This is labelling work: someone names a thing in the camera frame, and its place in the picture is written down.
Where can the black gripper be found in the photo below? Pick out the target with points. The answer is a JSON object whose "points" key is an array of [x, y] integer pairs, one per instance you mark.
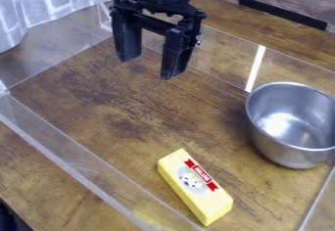
{"points": [[134, 14]]}

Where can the yellow butter block toy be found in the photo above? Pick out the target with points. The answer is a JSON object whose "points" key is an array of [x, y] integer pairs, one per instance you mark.
{"points": [[200, 192]]}

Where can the silver metal pot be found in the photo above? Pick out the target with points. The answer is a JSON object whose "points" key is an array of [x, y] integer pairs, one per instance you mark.
{"points": [[291, 119]]}

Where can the black strip on table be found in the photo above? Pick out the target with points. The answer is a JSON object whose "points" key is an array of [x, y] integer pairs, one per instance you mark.
{"points": [[284, 14]]}

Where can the white sheer curtain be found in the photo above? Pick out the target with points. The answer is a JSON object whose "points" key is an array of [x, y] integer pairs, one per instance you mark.
{"points": [[20, 14]]}

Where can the clear acrylic enclosure wall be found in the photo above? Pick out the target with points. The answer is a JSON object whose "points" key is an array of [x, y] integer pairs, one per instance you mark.
{"points": [[87, 122]]}

